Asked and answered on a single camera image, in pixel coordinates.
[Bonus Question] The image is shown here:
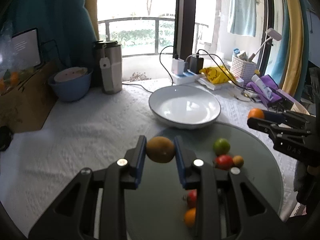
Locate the black cable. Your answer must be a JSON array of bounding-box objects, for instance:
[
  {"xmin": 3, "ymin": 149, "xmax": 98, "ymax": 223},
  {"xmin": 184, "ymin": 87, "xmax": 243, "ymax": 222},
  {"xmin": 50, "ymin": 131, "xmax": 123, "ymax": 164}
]
[{"xmin": 121, "ymin": 45, "xmax": 176, "ymax": 93}]

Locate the small brown longan fruit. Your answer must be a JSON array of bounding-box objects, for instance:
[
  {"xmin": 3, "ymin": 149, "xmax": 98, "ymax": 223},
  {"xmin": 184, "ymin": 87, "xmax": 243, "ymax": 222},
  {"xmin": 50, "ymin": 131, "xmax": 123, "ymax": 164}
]
[{"xmin": 233, "ymin": 155, "xmax": 244, "ymax": 168}]

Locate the white textured tablecloth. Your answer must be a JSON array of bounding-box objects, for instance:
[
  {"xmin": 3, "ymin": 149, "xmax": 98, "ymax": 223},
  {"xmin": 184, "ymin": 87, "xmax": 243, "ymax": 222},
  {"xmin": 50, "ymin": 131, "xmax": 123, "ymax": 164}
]
[{"xmin": 0, "ymin": 78, "xmax": 304, "ymax": 238}]

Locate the yellow duck bag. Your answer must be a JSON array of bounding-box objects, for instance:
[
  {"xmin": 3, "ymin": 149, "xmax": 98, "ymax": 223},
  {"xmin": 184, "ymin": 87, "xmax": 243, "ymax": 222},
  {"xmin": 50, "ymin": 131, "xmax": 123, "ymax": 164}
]
[{"xmin": 200, "ymin": 66, "xmax": 236, "ymax": 85}]

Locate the orange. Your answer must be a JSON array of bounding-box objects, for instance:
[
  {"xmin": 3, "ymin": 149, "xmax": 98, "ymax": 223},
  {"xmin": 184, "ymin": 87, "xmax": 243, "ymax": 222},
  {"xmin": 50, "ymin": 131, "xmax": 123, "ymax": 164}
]
[
  {"xmin": 184, "ymin": 207, "xmax": 196, "ymax": 228},
  {"xmin": 247, "ymin": 108, "xmax": 265, "ymax": 119}
]

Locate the hanging light blue towel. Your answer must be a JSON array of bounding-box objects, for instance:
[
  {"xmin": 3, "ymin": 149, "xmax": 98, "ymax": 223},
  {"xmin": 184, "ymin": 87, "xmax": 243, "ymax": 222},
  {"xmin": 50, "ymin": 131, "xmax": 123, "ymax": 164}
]
[{"xmin": 227, "ymin": 0, "xmax": 257, "ymax": 37}]

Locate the white enamel bowl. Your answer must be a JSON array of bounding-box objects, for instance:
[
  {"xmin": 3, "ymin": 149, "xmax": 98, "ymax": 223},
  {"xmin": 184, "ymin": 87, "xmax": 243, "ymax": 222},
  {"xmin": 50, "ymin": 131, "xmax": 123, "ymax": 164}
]
[{"xmin": 149, "ymin": 85, "xmax": 221, "ymax": 130}]

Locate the blue bowl with lid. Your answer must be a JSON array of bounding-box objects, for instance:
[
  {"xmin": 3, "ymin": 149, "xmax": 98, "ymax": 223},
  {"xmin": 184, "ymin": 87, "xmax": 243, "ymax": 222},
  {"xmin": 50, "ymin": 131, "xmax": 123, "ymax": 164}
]
[{"xmin": 48, "ymin": 68, "xmax": 93, "ymax": 102}]

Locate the brown kiwi fruit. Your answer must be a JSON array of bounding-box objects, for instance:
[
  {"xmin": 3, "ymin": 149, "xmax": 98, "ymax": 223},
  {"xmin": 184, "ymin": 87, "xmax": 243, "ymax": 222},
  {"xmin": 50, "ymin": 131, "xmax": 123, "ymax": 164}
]
[{"xmin": 146, "ymin": 137, "xmax": 175, "ymax": 163}]

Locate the white charger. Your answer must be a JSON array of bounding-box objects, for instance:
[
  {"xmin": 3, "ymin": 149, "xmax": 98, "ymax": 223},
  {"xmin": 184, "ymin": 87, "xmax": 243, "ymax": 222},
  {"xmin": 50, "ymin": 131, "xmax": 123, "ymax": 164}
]
[{"xmin": 171, "ymin": 59, "xmax": 185, "ymax": 75}]

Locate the tablet screen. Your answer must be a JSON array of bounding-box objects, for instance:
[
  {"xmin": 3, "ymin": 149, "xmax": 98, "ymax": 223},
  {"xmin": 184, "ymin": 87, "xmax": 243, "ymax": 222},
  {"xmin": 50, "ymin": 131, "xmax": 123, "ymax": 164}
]
[{"xmin": 12, "ymin": 28, "xmax": 42, "ymax": 69}]

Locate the purple cloth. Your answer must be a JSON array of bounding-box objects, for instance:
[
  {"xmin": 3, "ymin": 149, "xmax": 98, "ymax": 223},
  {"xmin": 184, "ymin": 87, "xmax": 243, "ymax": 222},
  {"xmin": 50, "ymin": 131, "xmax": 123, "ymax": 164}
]
[{"xmin": 246, "ymin": 74, "xmax": 290, "ymax": 107}]

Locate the black charger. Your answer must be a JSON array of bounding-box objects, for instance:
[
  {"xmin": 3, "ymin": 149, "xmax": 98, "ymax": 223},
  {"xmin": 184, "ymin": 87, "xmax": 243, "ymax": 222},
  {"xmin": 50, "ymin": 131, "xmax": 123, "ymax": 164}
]
[{"xmin": 189, "ymin": 56, "xmax": 204, "ymax": 74}]

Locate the white lotion tube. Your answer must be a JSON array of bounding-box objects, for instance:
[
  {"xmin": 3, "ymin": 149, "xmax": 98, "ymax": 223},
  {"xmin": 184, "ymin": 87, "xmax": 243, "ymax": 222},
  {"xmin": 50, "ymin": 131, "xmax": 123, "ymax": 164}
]
[{"xmin": 251, "ymin": 74, "xmax": 273, "ymax": 101}]

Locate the white desk lamp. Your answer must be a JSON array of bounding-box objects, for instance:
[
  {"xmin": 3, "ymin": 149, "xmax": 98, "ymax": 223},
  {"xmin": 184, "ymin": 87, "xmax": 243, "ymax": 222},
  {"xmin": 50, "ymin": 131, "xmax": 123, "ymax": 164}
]
[{"xmin": 248, "ymin": 28, "xmax": 282, "ymax": 62}]

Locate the white woven basket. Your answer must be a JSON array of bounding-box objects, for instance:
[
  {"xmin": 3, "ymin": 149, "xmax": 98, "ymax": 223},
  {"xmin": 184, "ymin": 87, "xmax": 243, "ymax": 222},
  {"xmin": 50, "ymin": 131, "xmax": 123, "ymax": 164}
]
[{"xmin": 230, "ymin": 56, "xmax": 258, "ymax": 83}]

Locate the steel thermos with strap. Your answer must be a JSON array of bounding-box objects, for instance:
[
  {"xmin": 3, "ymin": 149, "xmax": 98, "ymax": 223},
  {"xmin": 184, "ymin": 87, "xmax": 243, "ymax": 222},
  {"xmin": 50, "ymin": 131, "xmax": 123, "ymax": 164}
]
[{"xmin": 93, "ymin": 41, "xmax": 123, "ymax": 94}]

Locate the balcony railing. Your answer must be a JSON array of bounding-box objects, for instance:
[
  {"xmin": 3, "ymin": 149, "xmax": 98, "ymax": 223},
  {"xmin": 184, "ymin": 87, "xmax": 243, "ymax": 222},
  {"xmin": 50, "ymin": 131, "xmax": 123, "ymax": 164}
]
[{"xmin": 97, "ymin": 16, "xmax": 209, "ymax": 57}]

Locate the black object at left edge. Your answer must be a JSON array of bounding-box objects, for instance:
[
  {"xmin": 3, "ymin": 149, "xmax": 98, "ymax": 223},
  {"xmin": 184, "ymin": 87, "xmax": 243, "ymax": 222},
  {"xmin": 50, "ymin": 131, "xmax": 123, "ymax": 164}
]
[{"xmin": 0, "ymin": 126, "xmax": 14, "ymax": 152}]

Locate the teal curtain left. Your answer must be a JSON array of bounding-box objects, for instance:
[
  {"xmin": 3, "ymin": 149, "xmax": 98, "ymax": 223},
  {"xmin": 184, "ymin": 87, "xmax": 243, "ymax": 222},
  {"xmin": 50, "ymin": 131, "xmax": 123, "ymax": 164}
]
[{"xmin": 1, "ymin": 0, "xmax": 98, "ymax": 66}]

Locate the yellow teal curtain right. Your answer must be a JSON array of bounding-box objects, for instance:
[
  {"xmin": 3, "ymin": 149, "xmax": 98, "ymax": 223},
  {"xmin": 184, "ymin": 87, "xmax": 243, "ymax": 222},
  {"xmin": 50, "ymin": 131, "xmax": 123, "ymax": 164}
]
[{"xmin": 265, "ymin": 0, "xmax": 311, "ymax": 101}]

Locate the green apple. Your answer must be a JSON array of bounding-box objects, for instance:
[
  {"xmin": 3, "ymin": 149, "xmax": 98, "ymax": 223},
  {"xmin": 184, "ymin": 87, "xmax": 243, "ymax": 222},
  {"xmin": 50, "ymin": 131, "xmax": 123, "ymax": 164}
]
[{"xmin": 213, "ymin": 138, "xmax": 231, "ymax": 155}]

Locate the round glass tray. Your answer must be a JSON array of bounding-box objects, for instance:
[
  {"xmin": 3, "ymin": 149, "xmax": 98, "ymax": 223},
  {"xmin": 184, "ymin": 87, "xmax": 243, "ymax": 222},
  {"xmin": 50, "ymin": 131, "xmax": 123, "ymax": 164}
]
[{"xmin": 125, "ymin": 122, "xmax": 284, "ymax": 239}]

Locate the cardboard box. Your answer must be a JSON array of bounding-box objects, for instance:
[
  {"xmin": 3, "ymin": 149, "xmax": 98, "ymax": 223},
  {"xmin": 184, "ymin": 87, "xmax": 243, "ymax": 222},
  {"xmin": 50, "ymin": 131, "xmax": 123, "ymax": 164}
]
[{"xmin": 1, "ymin": 61, "xmax": 57, "ymax": 133}]

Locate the white power strip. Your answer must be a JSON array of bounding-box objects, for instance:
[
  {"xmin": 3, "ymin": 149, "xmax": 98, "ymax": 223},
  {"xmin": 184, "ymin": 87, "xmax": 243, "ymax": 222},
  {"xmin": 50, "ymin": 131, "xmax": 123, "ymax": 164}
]
[{"xmin": 171, "ymin": 71, "xmax": 202, "ymax": 85}]

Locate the red tomato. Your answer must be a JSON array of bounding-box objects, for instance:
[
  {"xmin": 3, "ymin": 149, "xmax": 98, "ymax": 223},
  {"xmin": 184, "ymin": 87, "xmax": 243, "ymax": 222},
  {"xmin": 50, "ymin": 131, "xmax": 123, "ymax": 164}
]
[
  {"xmin": 187, "ymin": 190, "xmax": 197, "ymax": 209},
  {"xmin": 214, "ymin": 154, "xmax": 234, "ymax": 170}
]

